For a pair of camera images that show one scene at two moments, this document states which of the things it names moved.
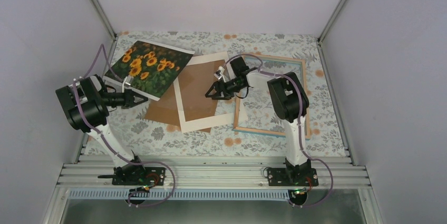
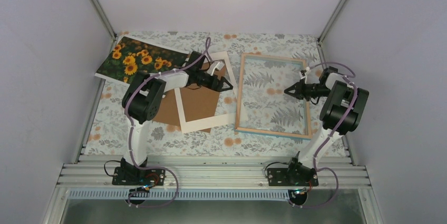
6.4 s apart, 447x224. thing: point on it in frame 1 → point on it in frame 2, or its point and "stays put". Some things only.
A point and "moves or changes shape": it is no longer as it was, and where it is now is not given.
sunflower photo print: (154, 67) moves or changes shape
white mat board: (220, 121) stays put
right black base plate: (290, 177) stays put
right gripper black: (219, 85) → (300, 93)
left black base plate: (138, 176) stays put
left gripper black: (129, 99) → (215, 87)
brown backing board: (195, 81) stays put
